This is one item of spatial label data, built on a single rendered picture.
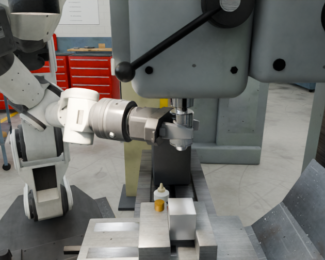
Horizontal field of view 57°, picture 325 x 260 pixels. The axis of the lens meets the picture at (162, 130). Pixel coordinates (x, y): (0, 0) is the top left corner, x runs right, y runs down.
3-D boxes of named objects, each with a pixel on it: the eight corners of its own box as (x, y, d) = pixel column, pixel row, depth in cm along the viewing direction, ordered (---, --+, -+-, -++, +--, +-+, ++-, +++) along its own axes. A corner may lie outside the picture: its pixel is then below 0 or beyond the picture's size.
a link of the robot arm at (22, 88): (20, 119, 90) (-35, 76, 70) (48, 87, 94) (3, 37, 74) (46, 136, 86) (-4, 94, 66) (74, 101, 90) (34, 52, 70)
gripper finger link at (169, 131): (192, 141, 56) (162, 136, 58) (193, 125, 55) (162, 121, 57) (190, 144, 55) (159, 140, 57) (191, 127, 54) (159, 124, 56)
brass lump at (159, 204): (154, 211, 65) (154, 204, 64) (154, 206, 67) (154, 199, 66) (164, 211, 65) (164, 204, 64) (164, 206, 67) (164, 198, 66)
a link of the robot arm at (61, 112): (75, 86, 62) (58, 90, 73) (69, 129, 62) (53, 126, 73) (104, 92, 65) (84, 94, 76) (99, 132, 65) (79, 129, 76)
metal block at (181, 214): (169, 240, 59) (169, 214, 57) (167, 222, 65) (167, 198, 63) (195, 240, 59) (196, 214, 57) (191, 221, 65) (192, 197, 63)
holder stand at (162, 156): (153, 185, 97) (152, 127, 91) (151, 158, 118) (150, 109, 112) (190, 184, 98) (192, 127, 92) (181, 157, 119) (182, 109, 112)
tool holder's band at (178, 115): (164, 115, 58) (164, 110, 58) (181, 111, 61) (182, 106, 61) (181, 120, 55) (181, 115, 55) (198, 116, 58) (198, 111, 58)
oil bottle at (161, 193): (153, 224, 78) (153, 187, 75) (153, 214, 82) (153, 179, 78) (169, 224, 78) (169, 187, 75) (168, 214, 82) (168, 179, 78)
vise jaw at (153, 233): (138, 264, 55) (137, 247, 54) (141, 216, 69) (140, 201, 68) (170, 264, 55) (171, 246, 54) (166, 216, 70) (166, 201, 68)
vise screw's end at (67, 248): (64, 256, 62) (63, 248, 62) (66, 250, 64) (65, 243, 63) (83, 256, 62) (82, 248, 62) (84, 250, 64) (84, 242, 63)
